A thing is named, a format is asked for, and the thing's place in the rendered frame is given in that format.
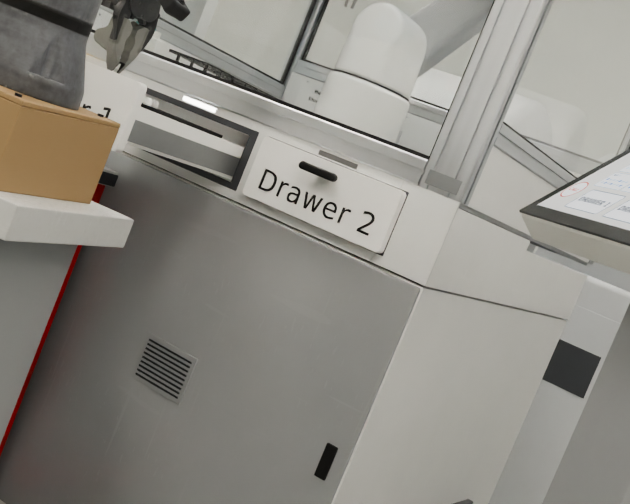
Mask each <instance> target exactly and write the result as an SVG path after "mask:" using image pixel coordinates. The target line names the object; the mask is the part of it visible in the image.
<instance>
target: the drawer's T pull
mask: <svg viewBox="0 0 630 504"><path fill-rule="evenodd" d="M299 168H300V169H302V170H305V171H307V172H309V173H312V174H314V175H317V176H319V177H322V178H324V179H326V180H329V181H331V182H335V181H337V179H338V177H337V175H336V174H334V173H332V172H329V171H327V170H324V169H322V168H319V167H317V166H314V165H312V164H310V163H307V162H305V161H301V162H300V163H299Z"/></svg>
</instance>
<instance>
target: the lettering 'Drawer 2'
mask: <svg viewBox="0 0 630 504"><path fill-rule="evenodd" d="M267 172H269V173H271V174H273V176H274V182H273V185H272V186H271V187H270V188H269V189H265V188H263V187H261V186H262V183H263V181H264V178H265V176H266V173H267ZM276 182H277V176H276V174H275V173H274V172H272V171H270V170H268V169H265V172H264V174H263V177H262V179H261V181H260V184H259V186H258V188H259V189H261V190H264V191H271V190H272V189H273V188H274V187H275V185H276ZM283 183H284V182H283V181H282V182H281V184H280V187H279V189H278V192H277V194H276V196H277V197H278V196H279V193H280V191H281V188H282V187H283V186H284V185H287V186H289V183H284V184H283ZM291 188H294V189H297V190H298V194H296V193H293V192H290V193H288V195H287V201H288V202H290V203H293V202H294V204H297V201H298V199H299V196H300V189H299V188H298V187H295V186H292V187H291ZM291 194H292V195H295V196H297V197H296V199H295V200H293V201H291V200H290V199H289V196H290V195H291ZM307 197H308V192H306V194H305V200H304V206H303V208H305V209H306V208H307V207H308V205H309V204H310V202H311V201H312V199H313V204H312V210H311V211H312V212H315V210H316V209H317V207H318V206H319V205H320V203H321V202H322V200H323V198H321V199H320V200H319V202H318V203H317V205H316V206H315V207H314V205H315V199H316V195H313V196H312V197H311V199H310V200H309V201H308V203H307ZM306 203H307V204H306ZM329 204H332V205H334V207H335V209H334V210H332V209H329V208H327V206H328V205H329ZM325 210H329V211H331V212H333V213H336V211H337V206H336V204H335V203H333V202H328V203H326V204H325V206H324V207H323V216H324V217H325V218H327V219H331V220H333V217H328V216H327V215H326V214H325ZM346 211H348V212H351V210H350V209H346V210H345V208H344V207H343V209H342V211H341V214H340V216H339V219H338V221H337V223H340V220H341V218H342V216H343V214H344V212H346ZM363 214H369V215H371V217H372V219H371V221H370V222H369V223H367V224H365V225H363V226H361V227H359V228H357V230H356V231H358V232H360V233H363V234H365V235H367V236H368V235H369V233H367V232H364V231H362V230H361V229H363V228H365V227H367V226H369V225H371V224H372V223H373V222H374V219H375V217H374V215H373V213H371V212H368V211H364V213H363Z"/></svg>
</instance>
